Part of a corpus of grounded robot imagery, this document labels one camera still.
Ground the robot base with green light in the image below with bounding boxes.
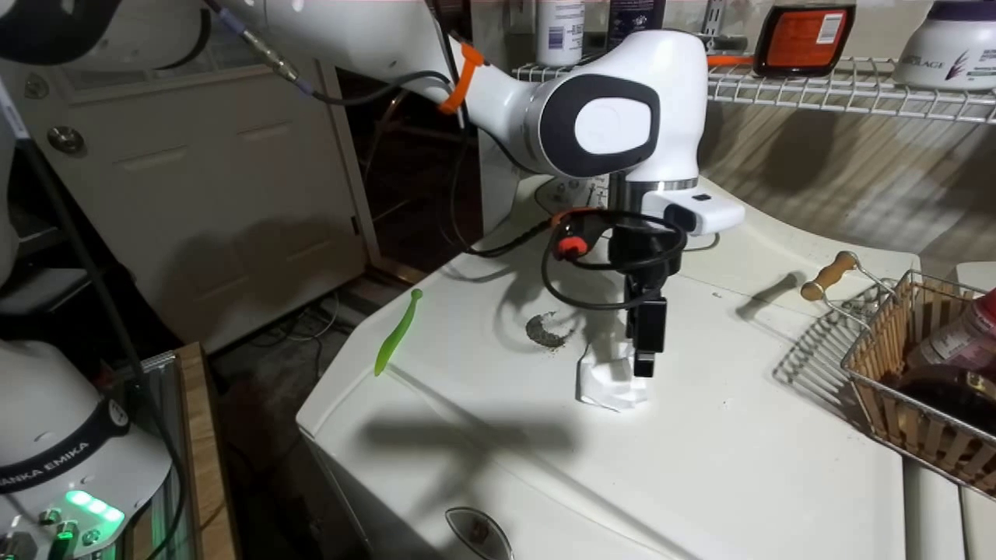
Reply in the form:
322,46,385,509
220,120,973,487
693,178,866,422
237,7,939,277
0,429,174,560

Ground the orange arm strap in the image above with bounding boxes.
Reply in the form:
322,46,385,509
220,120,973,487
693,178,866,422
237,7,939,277
440,39,486,117

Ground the white tub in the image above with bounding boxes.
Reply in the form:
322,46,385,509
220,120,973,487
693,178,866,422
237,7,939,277
894,0,996,95

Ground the white wire shelf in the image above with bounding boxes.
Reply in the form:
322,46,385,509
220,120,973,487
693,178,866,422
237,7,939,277
511,55,996,129

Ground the orange black package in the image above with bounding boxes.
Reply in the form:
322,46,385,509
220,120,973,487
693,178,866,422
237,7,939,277
751,0,859,78

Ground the wicker basket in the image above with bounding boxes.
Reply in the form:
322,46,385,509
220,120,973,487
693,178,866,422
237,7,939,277
839,270,996,497

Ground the long black arm cable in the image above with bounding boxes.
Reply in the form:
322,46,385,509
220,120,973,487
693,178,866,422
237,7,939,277
0,86,200,560

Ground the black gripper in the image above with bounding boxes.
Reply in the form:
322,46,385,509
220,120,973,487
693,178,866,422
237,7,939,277
611,221,685,382

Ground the red sauce bottle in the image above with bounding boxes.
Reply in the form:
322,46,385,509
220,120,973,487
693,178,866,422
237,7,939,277
905,287,996,381

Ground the green plastic strip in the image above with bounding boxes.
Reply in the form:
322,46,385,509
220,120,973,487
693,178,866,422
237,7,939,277
371,287,428,381

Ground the white washing machine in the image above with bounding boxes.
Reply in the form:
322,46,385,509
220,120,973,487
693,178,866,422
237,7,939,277
294,167,996,560

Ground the red cable clip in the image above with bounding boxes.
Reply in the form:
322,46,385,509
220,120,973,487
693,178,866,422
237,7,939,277
555,231,593,263

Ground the wooden platform board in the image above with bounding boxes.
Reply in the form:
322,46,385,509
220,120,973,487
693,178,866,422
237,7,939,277
168,341,240,560

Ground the white lotion bottle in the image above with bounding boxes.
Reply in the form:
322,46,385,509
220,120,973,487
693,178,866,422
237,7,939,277
533,0,589,70

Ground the metal wire rack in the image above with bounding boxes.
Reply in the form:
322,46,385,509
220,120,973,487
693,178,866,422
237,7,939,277
768,277,910,419

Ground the dark jar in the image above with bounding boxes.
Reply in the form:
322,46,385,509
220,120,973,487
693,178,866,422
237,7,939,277
604,0,670,39

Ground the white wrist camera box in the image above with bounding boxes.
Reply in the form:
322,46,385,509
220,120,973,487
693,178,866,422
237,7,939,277
661,191,746,239

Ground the dark bottle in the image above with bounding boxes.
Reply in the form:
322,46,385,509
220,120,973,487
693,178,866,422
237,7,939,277
900,365,996,429

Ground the wooden handle tool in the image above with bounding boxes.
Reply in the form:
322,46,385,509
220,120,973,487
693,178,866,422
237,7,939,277
797,249,866,306

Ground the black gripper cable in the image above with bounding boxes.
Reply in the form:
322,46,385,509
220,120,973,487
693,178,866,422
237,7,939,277
454,209,690,316

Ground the cream door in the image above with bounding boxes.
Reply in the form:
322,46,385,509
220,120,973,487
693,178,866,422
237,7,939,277
0,55,381,357

